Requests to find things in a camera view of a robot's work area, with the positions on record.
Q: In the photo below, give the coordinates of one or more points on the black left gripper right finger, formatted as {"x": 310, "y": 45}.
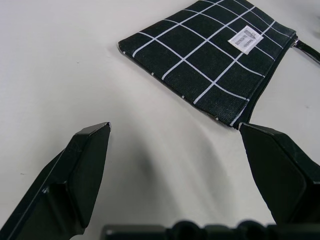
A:
{"x": 282, "y": 180}

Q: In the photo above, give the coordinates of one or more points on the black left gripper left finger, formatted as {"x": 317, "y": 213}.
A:
{"x": 62, "y": 187}

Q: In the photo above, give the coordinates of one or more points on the black grid zipper pouch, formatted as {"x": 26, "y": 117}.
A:
{"x": 200, "y": 62}

